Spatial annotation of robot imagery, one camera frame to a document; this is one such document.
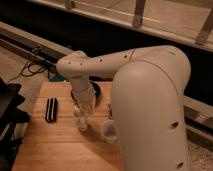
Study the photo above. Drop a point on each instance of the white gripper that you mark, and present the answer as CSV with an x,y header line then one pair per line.
x,y
85,99

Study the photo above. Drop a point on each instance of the small clear plastic bottle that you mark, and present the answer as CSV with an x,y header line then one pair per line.
x,y
80,119

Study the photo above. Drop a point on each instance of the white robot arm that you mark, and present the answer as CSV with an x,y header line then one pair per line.
x,y
146,102

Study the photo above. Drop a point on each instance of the dark round bowl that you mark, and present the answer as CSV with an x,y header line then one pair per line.
x,y
97,90

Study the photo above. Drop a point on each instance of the blue object on floor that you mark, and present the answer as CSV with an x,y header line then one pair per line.
x,y
57,78

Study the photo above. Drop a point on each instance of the red blue snack packet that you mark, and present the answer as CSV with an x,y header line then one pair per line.
x,y
109,111

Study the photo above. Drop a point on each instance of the clear plastic cup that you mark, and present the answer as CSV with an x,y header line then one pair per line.
x,y
108,131

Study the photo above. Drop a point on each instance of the black chair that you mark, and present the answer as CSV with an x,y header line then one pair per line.
x,y
10,116

